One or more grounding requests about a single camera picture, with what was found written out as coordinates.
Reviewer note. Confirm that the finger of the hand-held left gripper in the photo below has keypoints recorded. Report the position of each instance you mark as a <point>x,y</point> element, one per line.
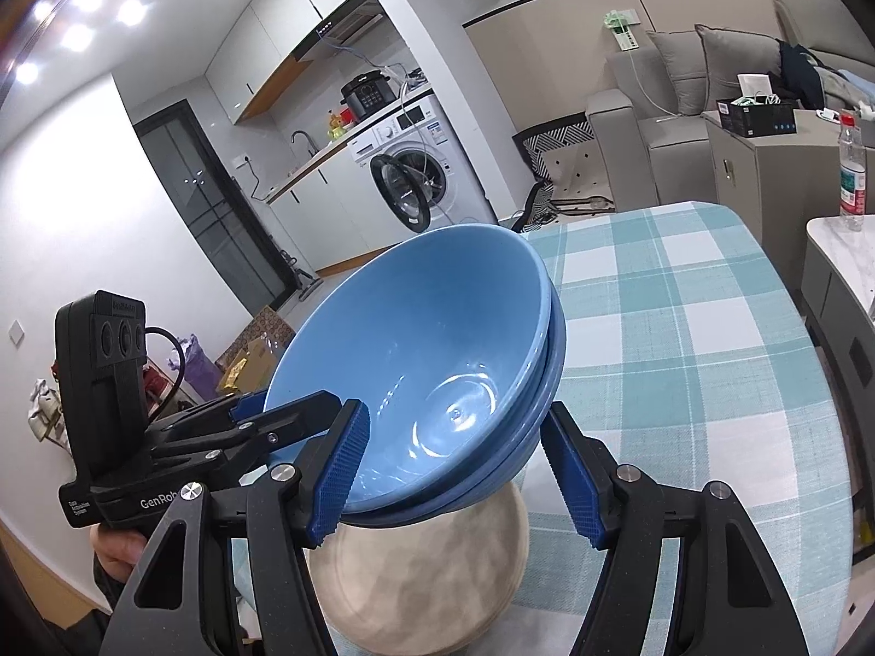
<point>239,406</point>
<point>294,423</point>

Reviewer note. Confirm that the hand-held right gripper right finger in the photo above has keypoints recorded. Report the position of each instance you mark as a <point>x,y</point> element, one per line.
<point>571,485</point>

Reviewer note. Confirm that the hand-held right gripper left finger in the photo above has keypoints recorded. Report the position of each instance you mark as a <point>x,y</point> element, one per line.
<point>342,471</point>

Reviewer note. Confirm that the large cream plate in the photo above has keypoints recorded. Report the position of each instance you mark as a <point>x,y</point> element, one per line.
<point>424,560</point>

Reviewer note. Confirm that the person's left forearm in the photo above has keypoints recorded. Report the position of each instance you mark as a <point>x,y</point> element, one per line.
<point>109,615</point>

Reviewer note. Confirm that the person's left hand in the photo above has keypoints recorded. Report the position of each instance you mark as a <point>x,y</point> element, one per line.
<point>119,550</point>

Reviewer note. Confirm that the purple bag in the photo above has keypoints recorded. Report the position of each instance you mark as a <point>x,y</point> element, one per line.
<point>198,365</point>

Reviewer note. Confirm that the cardboard box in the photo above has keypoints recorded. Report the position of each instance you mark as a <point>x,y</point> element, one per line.
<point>256,348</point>

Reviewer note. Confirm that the grey mop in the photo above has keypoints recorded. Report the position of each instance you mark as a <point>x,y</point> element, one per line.
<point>307,280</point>

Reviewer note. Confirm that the teal checked tablecloth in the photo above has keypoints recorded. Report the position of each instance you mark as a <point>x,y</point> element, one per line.
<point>683,355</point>

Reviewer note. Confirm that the dark glass door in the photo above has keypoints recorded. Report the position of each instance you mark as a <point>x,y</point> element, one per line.
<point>205,205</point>

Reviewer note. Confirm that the white kitchen counter cabinet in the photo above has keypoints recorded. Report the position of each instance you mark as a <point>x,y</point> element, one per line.
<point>321,205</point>

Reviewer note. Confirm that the metal faucet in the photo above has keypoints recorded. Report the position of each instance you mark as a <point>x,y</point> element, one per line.
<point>304,140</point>

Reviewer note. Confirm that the white washing machine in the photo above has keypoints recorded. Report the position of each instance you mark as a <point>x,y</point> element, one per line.
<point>451,171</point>

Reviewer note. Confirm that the yellow and red containers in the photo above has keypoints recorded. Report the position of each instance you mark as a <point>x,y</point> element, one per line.
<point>336,124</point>

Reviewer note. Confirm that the black pressure cooker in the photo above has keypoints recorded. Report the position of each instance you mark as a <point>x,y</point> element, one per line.
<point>366,95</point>

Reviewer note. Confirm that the grey sofa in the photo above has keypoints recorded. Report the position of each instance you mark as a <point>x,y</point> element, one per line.
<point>629,150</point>

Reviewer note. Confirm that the white marble table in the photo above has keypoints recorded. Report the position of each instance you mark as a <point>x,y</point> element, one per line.
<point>844,239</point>

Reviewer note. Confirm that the grey side cabinet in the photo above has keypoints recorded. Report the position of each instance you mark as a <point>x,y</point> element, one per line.
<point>765,164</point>

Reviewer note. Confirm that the range hood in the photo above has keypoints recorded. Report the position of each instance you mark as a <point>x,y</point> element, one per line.
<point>342,24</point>

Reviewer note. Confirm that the black box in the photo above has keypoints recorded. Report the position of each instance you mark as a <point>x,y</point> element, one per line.
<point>755,119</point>

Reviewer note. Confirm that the plastic water bottle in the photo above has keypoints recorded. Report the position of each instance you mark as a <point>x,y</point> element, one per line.
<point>851,177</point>

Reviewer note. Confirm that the grey cushion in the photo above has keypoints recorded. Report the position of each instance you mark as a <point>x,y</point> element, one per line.
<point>738,54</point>
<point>677,72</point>

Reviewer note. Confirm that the white box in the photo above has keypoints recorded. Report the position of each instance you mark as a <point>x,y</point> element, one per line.
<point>754,85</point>

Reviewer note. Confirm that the dark jacket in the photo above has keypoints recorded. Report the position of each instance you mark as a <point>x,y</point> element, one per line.
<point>803,75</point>

